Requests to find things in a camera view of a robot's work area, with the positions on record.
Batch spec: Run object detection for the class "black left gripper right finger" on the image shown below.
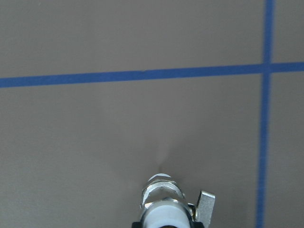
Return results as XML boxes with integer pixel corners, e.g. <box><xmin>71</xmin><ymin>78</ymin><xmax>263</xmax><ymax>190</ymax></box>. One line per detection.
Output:
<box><xmin>191</xmin><ymin>221</ymin><xmax>204</xmax><ymax>228</ymax></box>

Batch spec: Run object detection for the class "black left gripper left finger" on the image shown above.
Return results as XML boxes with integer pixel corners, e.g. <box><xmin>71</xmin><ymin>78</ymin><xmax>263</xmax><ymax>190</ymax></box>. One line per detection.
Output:
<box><xmin>132</xmin><ymin>221</ymin><xmax>143</xmax><ymax>228</ymax></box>

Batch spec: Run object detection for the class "white PPR valve with handle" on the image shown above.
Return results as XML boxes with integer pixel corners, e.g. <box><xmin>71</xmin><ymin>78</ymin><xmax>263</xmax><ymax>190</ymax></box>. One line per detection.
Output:
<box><xmin>138</xmin><ymin>173</ymin><xmax>216</xmax><ymax>228</ymax></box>

